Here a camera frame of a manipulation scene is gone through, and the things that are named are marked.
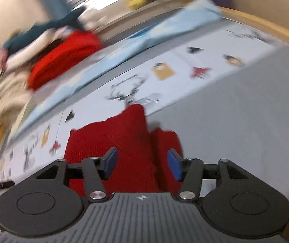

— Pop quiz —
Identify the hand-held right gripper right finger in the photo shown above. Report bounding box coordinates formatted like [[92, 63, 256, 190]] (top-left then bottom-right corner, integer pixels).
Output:
[[167, 149, 250, 203]]

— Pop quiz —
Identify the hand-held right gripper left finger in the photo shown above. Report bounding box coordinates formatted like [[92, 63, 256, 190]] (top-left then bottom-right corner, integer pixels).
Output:
[[36, 147, 119, 203]]

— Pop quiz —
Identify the red knitted garment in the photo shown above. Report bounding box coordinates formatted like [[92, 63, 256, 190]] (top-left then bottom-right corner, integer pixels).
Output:
[[63, 104, 185, 198]]

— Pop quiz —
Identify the pile of light clothes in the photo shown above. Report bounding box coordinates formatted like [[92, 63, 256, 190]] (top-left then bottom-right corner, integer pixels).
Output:
[[0, 28, 59, 122]]

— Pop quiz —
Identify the white printed blanket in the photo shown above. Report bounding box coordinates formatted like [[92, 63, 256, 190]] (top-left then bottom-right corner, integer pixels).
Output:
[[0, 21, 287, 183]]

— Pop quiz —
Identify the light blue folded blanket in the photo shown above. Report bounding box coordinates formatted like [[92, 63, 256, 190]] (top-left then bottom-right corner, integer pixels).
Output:
[[9, 0, 222, 140]]

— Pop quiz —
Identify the dark teal plush toy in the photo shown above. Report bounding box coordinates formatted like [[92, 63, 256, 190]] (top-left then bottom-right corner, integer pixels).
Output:
[[2, 6, 86, 56]]

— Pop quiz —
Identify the wooden bed frame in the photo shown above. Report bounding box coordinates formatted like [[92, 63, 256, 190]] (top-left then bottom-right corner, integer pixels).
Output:
[[215, 6, 289, 59]]

